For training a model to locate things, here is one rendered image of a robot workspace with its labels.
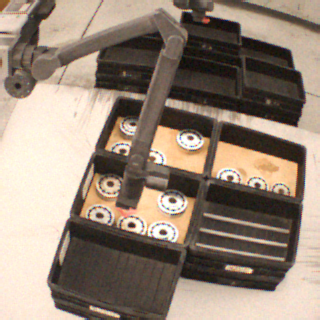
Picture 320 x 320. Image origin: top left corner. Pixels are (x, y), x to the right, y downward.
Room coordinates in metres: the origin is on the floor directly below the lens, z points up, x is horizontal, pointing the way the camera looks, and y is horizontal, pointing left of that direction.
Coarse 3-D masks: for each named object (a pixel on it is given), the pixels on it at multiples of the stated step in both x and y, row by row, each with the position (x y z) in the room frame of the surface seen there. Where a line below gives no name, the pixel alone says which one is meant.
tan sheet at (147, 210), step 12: (96, 180) 1.20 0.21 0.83; (144, 192) 1.19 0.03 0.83; (156, 192) 1.19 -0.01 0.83; (84, 204) 1.08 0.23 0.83; (96, 204) 1.10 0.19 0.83; (108, 204) 1.11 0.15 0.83; (144, 204) 1.13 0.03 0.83; (192, 204) 1.17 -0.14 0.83; (84, 216) 1.03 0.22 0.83; (120, 216) 1.06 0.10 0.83; (144, 216) 1.08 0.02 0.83; (156, 216) 1.09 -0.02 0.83; (132, 228) 1.02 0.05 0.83; (180, 228) 1.06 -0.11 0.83; (180, 240) 1.00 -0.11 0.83
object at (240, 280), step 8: (184, 264) 0.92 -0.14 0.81; (184, 272) 0.92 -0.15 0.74; (192, 272) 0.91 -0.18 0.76; (200, 272) 0.91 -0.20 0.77; (208, 272) 0.91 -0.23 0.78; (216, 272) 0.90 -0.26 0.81; (224, 272) 0.89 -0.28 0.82; (200, 280) 0.91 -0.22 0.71; (208, 280) 0.91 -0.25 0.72; (216, 280) 0.90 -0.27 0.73; (224, 280) 0.90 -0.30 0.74; (232, 280) 0.90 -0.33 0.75; (240, 280) 0.89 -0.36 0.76; (248, 280) 0.89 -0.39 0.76; (256, 280) 0.89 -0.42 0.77; (264, 280) 0.88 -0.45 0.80; (272, 280) 0.87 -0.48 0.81; (280, 280) 0.87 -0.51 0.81; (248, 288) 0.88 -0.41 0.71; (256, 288) 0.88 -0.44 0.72; (264, 288) 0.88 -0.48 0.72; (272, 288) 0.88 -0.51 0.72
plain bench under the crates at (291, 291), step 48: (48, 96) 1.74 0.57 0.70; (96, 96) 1.77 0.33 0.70; (144, 96) 1.81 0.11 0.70; (0, 144) 1.39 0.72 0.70; (48, 144) 1.44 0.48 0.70; (0, 192) 1.13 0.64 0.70; (48, 192) 1.19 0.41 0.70; (0, 240) 0.90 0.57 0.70; (48, 240) 0.97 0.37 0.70; (0, 288) 0.67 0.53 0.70; (48, 288) 0.74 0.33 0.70; (192, 288) 0.87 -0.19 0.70; (240, 288) 0.89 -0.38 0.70; (288, 288) 0.90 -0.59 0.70
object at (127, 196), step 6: (126, 186) 0.99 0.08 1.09; (120, 192) 1.01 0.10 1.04; (126, 192) 0.99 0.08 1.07; (132, 192) 0.99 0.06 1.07; (138, 192) 1.00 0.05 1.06; (120, 198) 0.99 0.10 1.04; (126, 198) 0.99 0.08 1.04; (132, 198) 0.99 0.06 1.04; (138, 198) 1.00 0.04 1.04; (120, 204) 0.97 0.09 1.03; (126, 204) 0.97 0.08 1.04; (132, 204) 0.97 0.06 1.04
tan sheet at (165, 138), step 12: (120, 120) 1.51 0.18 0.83; (156, 132) 1.48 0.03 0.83; (168, 132) 1.49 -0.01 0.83; (108, 144) 1.38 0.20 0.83; (156, 144) 1.42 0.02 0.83; (168, 144) 1.43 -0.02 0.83; (204, 144) 1.46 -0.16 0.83; (168, 156) 1.37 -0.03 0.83; (180, 156) 1.38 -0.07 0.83; (192, 156) 1.39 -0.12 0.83; (204, 156) 1.40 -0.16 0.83; (180, 168) 1.32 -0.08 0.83; (192, 168) 1.33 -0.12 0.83
